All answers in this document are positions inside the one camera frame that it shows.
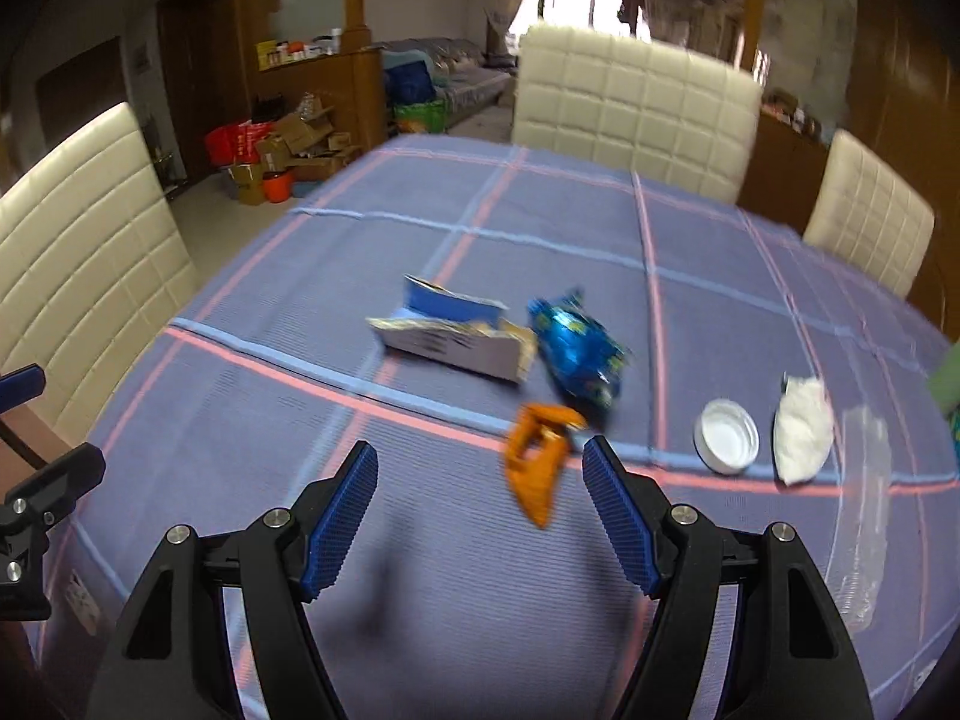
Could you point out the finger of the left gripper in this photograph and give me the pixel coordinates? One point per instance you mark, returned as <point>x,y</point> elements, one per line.
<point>21,386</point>
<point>51,494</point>

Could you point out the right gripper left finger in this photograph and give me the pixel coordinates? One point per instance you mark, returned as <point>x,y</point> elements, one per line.
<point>204,602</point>

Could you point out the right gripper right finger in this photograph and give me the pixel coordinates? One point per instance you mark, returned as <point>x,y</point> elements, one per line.
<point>791,656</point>

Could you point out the orange snack wrapper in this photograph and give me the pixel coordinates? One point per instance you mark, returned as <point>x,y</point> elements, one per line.
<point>535,454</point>

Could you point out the cream quilted chair left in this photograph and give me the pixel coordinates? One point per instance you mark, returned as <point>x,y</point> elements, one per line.
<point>93,268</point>

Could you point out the cream quilted chair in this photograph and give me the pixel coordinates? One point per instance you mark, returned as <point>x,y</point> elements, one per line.
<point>670,114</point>
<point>867,215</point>
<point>93,268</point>

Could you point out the white bottle cap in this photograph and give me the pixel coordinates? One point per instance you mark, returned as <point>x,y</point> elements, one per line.
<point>726,437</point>

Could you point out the white crumpled paper ball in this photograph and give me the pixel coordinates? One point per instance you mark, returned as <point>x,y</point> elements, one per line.
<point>803,430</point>

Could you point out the clear plastic wrapper strip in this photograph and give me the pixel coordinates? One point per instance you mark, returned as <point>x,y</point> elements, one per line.
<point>856,569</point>

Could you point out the teal patterned tissue box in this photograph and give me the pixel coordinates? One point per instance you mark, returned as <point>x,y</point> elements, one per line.
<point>954,422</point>

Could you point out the green cup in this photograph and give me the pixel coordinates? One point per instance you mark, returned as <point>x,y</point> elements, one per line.
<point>944,382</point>

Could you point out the orange plastic bucket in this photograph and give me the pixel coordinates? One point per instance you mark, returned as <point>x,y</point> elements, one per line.
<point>277,187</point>

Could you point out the blue foil snack wrapper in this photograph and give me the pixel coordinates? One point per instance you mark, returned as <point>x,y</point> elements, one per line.
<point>582,358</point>

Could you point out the cardboard boxes pile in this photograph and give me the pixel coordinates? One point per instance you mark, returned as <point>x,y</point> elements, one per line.
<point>303,141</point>

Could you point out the torn blue white carton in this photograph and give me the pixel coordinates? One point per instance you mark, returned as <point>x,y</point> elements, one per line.
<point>468,333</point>

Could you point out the cream quilted chair right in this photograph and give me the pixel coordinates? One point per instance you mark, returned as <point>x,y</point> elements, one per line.
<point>867,215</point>

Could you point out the wooden divider cabinet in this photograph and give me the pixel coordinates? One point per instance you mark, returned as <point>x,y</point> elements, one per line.
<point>351,84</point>

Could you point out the blue plaid tablecloth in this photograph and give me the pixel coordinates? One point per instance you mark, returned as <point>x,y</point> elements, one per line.
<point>451,604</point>

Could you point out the colourful woven bag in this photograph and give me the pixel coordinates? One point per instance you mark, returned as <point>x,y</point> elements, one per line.
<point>429,117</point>

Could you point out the grey sofa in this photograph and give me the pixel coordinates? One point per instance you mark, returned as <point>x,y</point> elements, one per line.
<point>459,72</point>

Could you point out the cream quilted chair far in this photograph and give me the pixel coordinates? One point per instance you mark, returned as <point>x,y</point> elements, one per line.
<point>670,114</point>

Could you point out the window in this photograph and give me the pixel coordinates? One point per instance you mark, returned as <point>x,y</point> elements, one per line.
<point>624,18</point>

